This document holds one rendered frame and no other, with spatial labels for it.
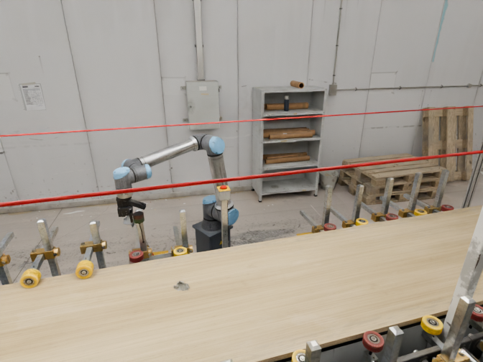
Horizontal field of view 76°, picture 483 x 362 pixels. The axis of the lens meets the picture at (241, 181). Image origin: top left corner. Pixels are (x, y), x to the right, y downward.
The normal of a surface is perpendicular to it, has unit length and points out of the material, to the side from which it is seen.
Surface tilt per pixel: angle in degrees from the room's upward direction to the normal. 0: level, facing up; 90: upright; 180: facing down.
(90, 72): 90
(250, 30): 90
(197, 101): 90
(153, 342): 0
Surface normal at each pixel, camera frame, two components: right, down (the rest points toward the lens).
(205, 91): 0.22, 0.37
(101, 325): 0.00, -0.92
